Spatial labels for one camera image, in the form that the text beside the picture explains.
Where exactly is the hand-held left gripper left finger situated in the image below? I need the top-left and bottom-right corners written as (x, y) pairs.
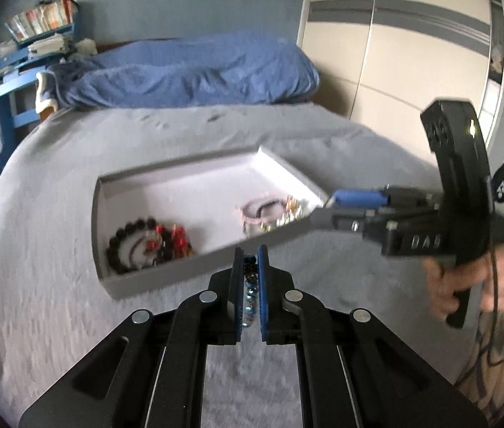
top-left (17, 247), bottom-right (246, 428)

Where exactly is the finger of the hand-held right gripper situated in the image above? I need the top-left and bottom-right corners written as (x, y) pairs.
top-left (309, 205), bottom-right (396, 233)
top-left (329, 185), bottom-right (441, 209)

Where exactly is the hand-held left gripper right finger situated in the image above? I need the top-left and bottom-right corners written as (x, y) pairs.
top-left (257, 244), bottom-right (489, 428)

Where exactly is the blue bead bracelet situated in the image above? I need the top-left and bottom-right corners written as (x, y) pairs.
top-left (241, 254), bottom-right (262, 329)

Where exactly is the gold chain bracelet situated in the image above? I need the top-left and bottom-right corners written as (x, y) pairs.
top-left (285, 196), bottom-right (304, 220)

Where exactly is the white pearl bracelet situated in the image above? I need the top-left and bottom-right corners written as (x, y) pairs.
top-left (243, 198), bottom-right (311, 237)

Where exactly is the red bead bracelet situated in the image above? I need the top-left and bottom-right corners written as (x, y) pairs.
top-left (145, 224), bottom-right (195, 265)

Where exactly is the pink bead bracelet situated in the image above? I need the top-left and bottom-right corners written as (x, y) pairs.
top-left (238, 192), bottom-right (286, 227)

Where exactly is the grey shallow cardboard box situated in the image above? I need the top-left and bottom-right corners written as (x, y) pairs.
top-left (91, 144), bottom-right (331, 300)

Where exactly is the beige wardrobe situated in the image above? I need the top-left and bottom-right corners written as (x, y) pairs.
top-left (298, 0), bottom-right (504, 177)

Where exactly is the grey bed blanket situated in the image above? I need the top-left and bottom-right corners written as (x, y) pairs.
top-left (0, 102), bottom-right (490, 428)

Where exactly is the person's patterned clothing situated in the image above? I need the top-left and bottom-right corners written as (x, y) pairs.
top-left (454, 312), bottom-right (504, 413)

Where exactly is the blue pillow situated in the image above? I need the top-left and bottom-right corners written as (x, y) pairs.
top-left (49, 31), bottom-right (320, 110)

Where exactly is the white yellow cloth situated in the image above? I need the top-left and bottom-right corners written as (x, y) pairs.
top-left (36, 71), bottom-right (59, 122)

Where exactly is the blue wooden table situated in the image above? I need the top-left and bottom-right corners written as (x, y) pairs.
top-left (0, 45), bottom-right (84, 175)

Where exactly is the pile of papers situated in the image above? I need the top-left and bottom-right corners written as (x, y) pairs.
top-left (0, 33), bottom-right (78, 70)

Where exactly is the black cable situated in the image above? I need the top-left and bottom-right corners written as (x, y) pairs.
top-left (470, 174), bottom-right (502, 366)

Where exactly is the black bead bracelet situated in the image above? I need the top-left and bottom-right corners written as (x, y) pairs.
top-left (106, 216), bottom-right (164, 275)

